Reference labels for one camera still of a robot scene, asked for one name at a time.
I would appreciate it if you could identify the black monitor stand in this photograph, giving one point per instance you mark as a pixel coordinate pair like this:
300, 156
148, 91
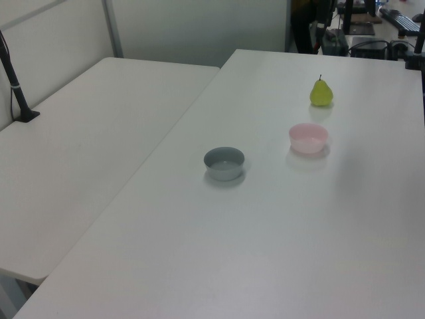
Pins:
360, 30

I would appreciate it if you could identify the white side table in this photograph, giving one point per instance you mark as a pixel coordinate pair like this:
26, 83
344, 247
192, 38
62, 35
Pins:
83, 149

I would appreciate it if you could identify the black camera pole with base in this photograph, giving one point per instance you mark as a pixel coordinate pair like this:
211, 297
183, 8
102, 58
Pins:
18, 94

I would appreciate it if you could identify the green pear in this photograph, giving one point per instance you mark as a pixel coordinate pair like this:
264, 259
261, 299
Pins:
321, 94

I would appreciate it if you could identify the black electronics box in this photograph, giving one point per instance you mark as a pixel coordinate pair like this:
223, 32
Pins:
368, 50

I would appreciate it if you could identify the black camera pole clamp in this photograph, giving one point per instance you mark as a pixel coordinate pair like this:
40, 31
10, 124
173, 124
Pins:
413, 61

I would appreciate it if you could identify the grey aluminium partition post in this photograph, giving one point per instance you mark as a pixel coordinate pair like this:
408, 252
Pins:
113, 30

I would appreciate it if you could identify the pink plastic bowl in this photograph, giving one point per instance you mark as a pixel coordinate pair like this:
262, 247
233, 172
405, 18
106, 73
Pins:
308, 143

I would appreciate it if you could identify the dark green equipment box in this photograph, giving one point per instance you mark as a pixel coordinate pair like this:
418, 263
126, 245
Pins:
337, 43

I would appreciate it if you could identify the grey plastic bowl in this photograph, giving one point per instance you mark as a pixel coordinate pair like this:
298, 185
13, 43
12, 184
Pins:
224, 171

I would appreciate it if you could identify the black tripod with red clips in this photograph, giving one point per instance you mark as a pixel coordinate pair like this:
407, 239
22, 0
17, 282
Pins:
319, 30

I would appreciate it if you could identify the black computer keyboard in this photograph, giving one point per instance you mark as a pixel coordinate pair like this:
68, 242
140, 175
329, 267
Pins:
403, 22

